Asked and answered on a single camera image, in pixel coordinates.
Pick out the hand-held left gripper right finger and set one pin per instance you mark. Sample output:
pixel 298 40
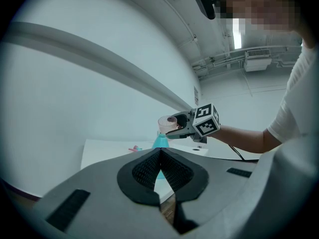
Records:
pixel 219 188

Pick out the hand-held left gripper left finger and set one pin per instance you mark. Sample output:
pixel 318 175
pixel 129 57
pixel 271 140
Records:
pixel 104 195

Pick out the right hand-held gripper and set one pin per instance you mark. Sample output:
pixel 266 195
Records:
pixel 205 119

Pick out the pink textured cup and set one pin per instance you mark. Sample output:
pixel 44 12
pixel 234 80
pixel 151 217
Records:
pixel 167 124

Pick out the teal bottle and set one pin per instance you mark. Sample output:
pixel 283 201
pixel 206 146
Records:
pixel 160 142

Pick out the person's right forearm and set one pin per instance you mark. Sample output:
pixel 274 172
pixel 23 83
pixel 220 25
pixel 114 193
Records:
pixel 244 139

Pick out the pink teal spray nozzle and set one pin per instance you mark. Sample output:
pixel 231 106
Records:
pixel 135 148

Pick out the white ceiling pipes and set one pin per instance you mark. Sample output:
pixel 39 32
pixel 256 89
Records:
pixel 224 61

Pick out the white ceiling air unit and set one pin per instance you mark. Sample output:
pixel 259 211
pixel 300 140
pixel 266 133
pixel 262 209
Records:
pixel 256 62

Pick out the ceiling light panel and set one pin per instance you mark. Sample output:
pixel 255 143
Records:
pixel 237 34

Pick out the person's beige shirt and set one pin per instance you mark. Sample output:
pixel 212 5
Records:
pixel 299 96

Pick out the person's head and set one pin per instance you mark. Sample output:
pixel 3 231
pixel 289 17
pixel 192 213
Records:
pixel 261 6

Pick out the white wall sign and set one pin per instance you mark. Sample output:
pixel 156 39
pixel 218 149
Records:
pixel 196 96

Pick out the long white wall ledge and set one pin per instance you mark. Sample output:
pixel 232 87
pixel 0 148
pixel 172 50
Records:
pixel 99 55

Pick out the black head camera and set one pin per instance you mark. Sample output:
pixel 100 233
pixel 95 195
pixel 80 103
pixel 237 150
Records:
pixel 207 4

